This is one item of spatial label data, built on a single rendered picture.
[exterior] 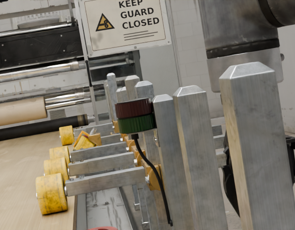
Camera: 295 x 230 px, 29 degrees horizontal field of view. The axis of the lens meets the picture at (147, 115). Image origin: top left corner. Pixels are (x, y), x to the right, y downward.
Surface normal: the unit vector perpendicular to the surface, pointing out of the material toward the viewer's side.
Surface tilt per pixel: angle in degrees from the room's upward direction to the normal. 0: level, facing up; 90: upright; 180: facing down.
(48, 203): 103
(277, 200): 90
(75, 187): 90
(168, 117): 90
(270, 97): 90
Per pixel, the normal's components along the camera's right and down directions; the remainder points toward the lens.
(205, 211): 0.11, 0.06
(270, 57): 0.52, -0.02
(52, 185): -0.01, -0.54
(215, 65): -0.81, 0.17
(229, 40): -0.43, 0.15
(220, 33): -0.65, 0.18
